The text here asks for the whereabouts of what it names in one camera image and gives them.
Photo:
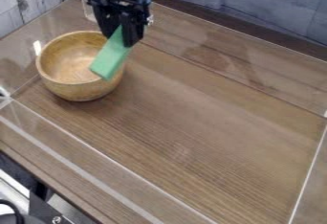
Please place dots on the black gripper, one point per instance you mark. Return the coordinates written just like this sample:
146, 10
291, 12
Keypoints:
128, 14

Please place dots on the green rectangular block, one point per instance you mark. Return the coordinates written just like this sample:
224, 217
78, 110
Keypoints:
111, 56

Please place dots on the wooden bowl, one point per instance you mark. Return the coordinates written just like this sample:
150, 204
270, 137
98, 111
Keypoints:
63, 66

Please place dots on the clear acrylic corner bracket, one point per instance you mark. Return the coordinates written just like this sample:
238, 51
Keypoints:
88, 11

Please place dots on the black metal bracket with screw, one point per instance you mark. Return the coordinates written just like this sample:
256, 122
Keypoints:
42, 210

